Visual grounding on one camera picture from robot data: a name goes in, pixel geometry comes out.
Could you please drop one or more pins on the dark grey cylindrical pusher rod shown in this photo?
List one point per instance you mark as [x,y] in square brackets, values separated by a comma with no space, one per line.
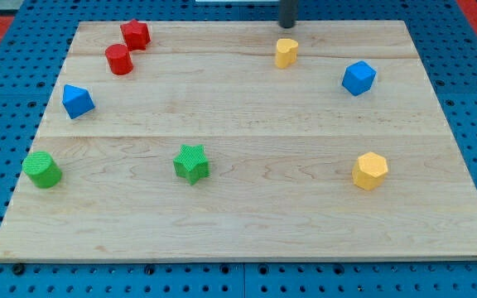
[287,13]

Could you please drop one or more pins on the yellow heart block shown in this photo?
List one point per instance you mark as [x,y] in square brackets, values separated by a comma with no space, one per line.
[286,52]

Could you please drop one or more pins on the wooden board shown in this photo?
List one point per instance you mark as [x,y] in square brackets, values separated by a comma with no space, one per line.
[281,145]

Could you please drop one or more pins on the blue cube block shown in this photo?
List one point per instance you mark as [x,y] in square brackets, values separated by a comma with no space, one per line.
[358,78]

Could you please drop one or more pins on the red star block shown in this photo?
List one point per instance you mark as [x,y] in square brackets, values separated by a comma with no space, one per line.
[136,35]

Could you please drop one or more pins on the red cylinder block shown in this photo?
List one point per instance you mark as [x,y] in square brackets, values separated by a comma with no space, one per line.
[119,59]

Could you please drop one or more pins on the green star block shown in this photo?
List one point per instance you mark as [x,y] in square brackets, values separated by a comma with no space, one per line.
[191,163]

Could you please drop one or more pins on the yellow hexagon block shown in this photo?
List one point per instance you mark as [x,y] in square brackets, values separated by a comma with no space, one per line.
[369,171]

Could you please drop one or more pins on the blue triangle block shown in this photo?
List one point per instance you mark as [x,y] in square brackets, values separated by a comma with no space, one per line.
[76,101]

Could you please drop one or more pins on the green cylinder block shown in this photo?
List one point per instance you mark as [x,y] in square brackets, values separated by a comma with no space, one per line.
[41,169]

